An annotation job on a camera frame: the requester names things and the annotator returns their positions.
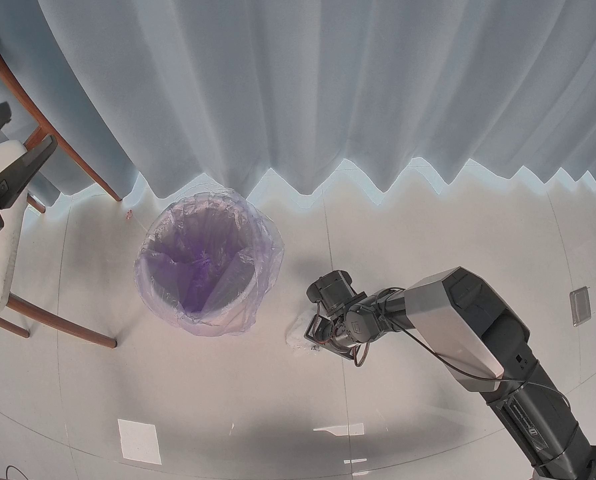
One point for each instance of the pale blue curtain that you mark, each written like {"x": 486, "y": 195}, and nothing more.
{"x": 328, "y": 68}

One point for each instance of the purple plastic bag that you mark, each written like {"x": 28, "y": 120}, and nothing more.
{"x": 193, "y": 288}

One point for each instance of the white trash bin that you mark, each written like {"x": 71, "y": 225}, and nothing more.
{"x": 243, "y": 278}

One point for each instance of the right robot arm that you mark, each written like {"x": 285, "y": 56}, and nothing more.
{"x": 458, "y": 318}

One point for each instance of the white paper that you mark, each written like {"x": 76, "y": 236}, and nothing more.
{"x": 298, "y": 338}

